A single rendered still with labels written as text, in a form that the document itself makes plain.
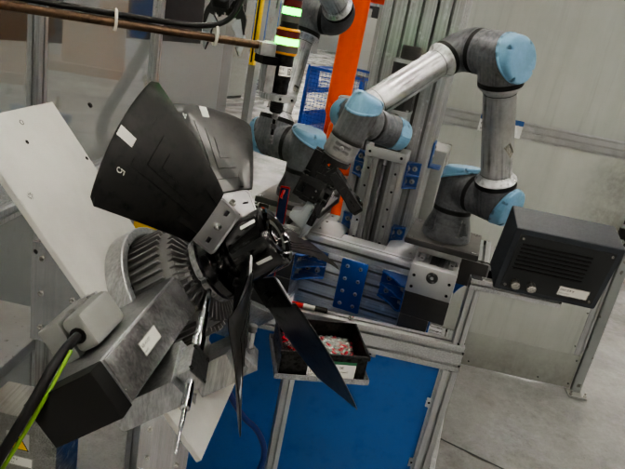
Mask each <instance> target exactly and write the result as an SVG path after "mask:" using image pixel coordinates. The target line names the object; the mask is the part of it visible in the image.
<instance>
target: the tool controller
mask: <svg viewBox="0 0 625 469"><path fill-rule="evenodd" d="M624 253H625V247H624V246H623V244H622V242H621V239H620V237H619V235H618V232H617V229H616V227H614V226H611V225H606V224H602V223H598V222H593V221H585V220H581V219H576V218H571V217H567V216H562V215H558V214H553V213H549V212H544V211H539V210H535V209H531V208H522V207H517V206H512V209H511V211H510V214H509V216H508V219H507V220H506V223H505V226H504V228H503V231H502V233H501V236H500V238H499V241H498V244H497V246H496V249H495V252H494V254H493V257H492V259H491V262H490V266H491V274H492V281H493V287H494V288H500V289H504V290H508V291H513V292H517V293H522V294H526V295H530V296H535V297H540V298H543V299H548V300H552V301H557V302H564V303H569V304H574V305H577V306H582V307H586V308H591V309H593V308H594V307H595V305H596V304H597V302H598V301H599V299H600V297H601V296H602V294H603V292H604V290H605V287H606V286H607V284H608V282H609V280H610V278H611V276H612V275H613V273H614V272H615V270H616V268H617V267H618V264H619V262H620V260H621V258H622V257H623V255H624Z"/></svg>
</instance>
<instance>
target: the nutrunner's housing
mask: <svg viewBox="0 0 625 469"><path fill-rule="evenodd" d="M275 57H277V58H279V59H278V65H277V66H276V69H275V76H274V81H273V93H276V94H281V95H287V91H288V85H289V82H290V79H291V74H292V68H293V62H294V57H293V56H287V55H282V54H278V53H275ZM283 106H284V104H283V103H282V102H276V101H271V102H270V109H269V110H270V111H271V112H272V113H275V114H280V113H282V112H283V108H284V107H283Z"/></svg>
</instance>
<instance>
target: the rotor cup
mask: <svg viewBox="0 0 625 469"><path fill-rule="evenodd" d="M252 220H255V222H254V223H252V224H250V225H248V226H247V227H245V228H244V229H242V230H241V229H240V226H242V225H244V224H246V223H248V222H249V221H252ZM272 231H275V232H276V233H277V235H278V241H275V240H274V238H273V236H272ZM196 250H197V254H198V258H199V261H200V263H201V265H202V268H203V270H204V272H205V274H206V276H207V278H208V279H209V281H210V282H211V284H212V285H213V286H214V287H215V289H216V290H217V291H218V292H219V293H221V294H222V295H223V296H225V297H227V298H229V299H234V290H235V286H233V280H234V278H235V277H239V276H240V274H241V272H242V269H243V267H244V264H245V261H246V257H247V254H248V252H250V255H252V258H253V261H252V270H253V279H252V281H258V280H260V279H262V278H263V277H265V276H268V275H271V274H273V273H275V272H277V271H279V270H281V269H283V268H285V267H287V266H288V265H289V264H290V263H291V262H292V256H293V254H292V247H291V245H290V242H289V239H288V236H287V234H286V231H285V229H284V227H283V226H282V224H281V222H280V221H279V220H278V219H277V218H276V216H275V215H274V214H273V213H272V212H271V211H270V210H268V209H267V208H265V207H260V208H256V209H254V210H252V211H250V212H248V213H247V214H246V215H244V216H242V217H240V218H239V219H238V221H237V222H236V223H235V225H234V226H233V228H232V229H231V231H230V232H229V233H228V235H227V236H226V237H225V239H224V240H223V242H222V243H221V245H220V246H219V248H218V250H217V251H216V252H215V253H213V254H212V255H210V254H209V253H208V252H206V251H205V250H204V249H203V248H201V247H200V246H198V245H197V244H196ZM269 256H272V259H271V260H269V261H266V262H264V263H263V264H261V265H257V262H258V261H261V260H263V259H265V258H267V257H269Z"/></svg>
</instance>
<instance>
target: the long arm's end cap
mask: <svg viewBox="0 0 625 469"><path fill-rule="evenodd" d="M131 406H132V404H131V403H130V402H129V400H128V399H127V397H126V396H125V394H124V393H123V391H122V390H121V389H120V387H119V386H118V384H117V383H116V382H115V380H114V379H113V377H112V376H111V374H110V373H109V371H108V370H107V369H106V368H105V367H104V365H103V364H102V363H101V361H99V362H97V363H95V364H93V365H91V366H89V367H87V368H84V369H82V370H80V371H78V372H76V373H74V374H73V375H71V376H68V377H66V378H64V379H62V380H60V381H58V382H56V384H55V386H54V388H53V389H52V390H51V391H50V392H49V393H48V398H47V401H46V402H45V404H44V406H43V407H42V408H41V410H40V412H39V414H38V415H37V417H36V419H35V421H36V422H37V424H38V425H39V426H40V427H41V429H42V430H43V431H44V433H45V434H46V435H47V437H48V438H49V440H50V441H51V442H52V443H53V445H54V446H55V447H56V448H59V447H61V446H63V445H65V444H68V443H70V442H72V441H74V440H75V439H78V438H80V437H82V436H85V435H88V434H90V433H92V432H94V431H96V430H99V429H100V428H102V427H104V426H106V425H109V424H111V423H113V422H116V421H119V420H121V419H123V418H124V417H125V415H126V413H127V412H128V410H129V409H130V407H131Z"/></svg>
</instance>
